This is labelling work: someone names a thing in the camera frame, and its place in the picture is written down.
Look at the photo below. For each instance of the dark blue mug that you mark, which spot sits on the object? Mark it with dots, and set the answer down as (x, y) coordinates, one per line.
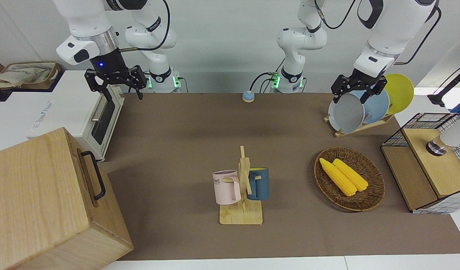
(261, 185)

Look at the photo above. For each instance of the brown table mat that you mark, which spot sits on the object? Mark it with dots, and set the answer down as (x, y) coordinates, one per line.
(177, 123)

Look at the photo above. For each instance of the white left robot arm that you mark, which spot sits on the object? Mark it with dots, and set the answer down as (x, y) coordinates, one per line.
(394, 22)

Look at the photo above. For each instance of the grey plate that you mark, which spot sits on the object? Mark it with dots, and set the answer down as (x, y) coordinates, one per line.
(346, 114)

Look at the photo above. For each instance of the light blue plate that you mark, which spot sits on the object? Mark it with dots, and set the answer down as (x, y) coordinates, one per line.
(378, 108)

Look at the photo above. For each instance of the brown wicker basket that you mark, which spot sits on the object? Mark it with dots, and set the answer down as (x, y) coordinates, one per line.
(368, 200)

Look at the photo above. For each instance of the white bottle with steel base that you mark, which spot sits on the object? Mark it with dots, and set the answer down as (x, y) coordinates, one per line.
(454, 135)

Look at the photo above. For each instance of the small blue bell button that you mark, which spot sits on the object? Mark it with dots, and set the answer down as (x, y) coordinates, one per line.
(248, 96)

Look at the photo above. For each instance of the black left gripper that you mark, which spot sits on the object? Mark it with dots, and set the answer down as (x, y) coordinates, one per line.
(364, 80)

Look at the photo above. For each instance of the light wooden cabinet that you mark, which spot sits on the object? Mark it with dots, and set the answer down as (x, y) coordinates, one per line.
(38, 202)

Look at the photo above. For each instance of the yellow plate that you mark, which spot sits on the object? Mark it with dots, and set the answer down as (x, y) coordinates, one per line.
(400, 92)

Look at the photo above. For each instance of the white toaster oven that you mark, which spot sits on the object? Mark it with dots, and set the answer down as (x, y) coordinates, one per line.
(65, 108)

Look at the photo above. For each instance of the black camera stand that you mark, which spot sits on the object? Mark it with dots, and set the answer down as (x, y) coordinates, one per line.
(445, 90)

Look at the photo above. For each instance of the wooden mug rack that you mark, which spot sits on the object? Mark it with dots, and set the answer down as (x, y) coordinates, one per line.
(241, 215)

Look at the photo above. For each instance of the yellow corn cob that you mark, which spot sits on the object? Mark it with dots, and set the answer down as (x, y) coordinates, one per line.
(351, 174)
(336, 176)

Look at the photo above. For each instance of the wooden plate rack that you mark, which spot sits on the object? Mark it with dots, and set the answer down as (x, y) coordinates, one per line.
(368, 126)

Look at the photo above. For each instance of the pink mug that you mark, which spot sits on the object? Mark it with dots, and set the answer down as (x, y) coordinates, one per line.
(226, 187)

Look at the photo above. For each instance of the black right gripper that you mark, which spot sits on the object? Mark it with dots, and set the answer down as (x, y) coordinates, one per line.
(110, 65)

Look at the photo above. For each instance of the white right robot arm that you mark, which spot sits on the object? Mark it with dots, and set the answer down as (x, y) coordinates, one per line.
(87, 18)

